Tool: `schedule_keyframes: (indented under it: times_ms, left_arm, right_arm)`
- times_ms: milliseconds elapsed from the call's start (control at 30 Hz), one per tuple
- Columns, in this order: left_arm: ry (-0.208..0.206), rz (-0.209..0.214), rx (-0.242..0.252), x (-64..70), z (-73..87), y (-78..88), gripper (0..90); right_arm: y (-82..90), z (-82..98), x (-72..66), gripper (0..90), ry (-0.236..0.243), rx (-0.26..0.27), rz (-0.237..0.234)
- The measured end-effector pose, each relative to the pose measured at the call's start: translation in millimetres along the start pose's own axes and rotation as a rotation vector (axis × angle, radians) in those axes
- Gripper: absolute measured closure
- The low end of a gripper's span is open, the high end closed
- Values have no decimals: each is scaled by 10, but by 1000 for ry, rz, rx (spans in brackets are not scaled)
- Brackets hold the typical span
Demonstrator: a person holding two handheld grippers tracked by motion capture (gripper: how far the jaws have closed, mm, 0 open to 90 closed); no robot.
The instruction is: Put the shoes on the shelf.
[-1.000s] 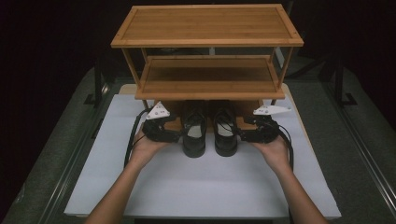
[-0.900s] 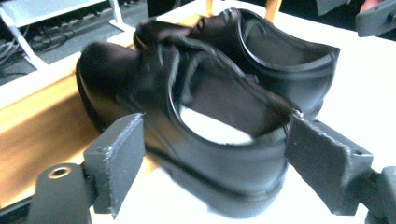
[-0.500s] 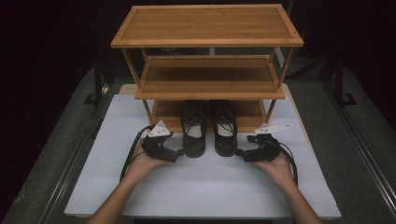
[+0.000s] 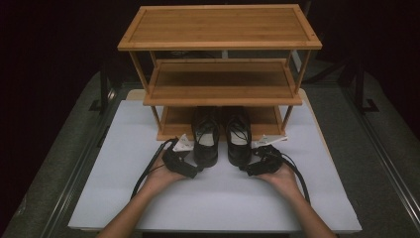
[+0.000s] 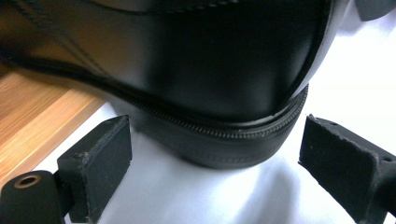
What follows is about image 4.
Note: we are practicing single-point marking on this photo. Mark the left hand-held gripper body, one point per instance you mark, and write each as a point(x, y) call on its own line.
point(176, 162)

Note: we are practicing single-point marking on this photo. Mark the black metal stand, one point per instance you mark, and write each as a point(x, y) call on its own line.
point(104, 89)
point(360, 89)

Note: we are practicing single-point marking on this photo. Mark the black leather shoe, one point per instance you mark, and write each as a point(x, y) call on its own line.
point(205, 145)
point(238, 147)

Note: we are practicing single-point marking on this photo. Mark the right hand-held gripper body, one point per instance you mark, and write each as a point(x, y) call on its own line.
point(265, 163)

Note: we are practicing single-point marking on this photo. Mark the person's right hand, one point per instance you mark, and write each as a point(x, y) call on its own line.
point(284, 181)

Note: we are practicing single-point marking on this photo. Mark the wooden three-tier shoe rack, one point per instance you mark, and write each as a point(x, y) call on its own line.
point(219, 28)

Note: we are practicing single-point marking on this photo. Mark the metal floor rail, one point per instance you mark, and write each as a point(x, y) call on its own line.
point(383, 152)
point(77, 168)

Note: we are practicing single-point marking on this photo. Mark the person's left hand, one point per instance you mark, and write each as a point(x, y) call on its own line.
point(160, 177)

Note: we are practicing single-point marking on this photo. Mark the white table sheet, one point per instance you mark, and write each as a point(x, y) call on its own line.
point(214, 205)

